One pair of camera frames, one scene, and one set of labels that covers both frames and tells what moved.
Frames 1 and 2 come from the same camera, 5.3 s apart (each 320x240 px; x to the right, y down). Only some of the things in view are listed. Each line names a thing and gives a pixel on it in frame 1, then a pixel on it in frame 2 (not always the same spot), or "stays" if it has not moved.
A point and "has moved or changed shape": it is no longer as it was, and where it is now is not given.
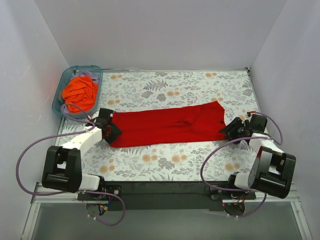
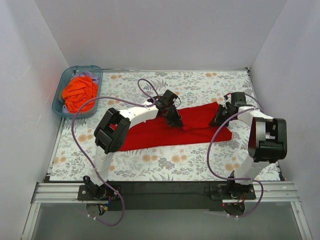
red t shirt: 203,121 has moved or changed shape
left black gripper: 113,132 to 171,113
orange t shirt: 81,92 stays
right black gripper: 232,128 to 224,114
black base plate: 165,196 stays
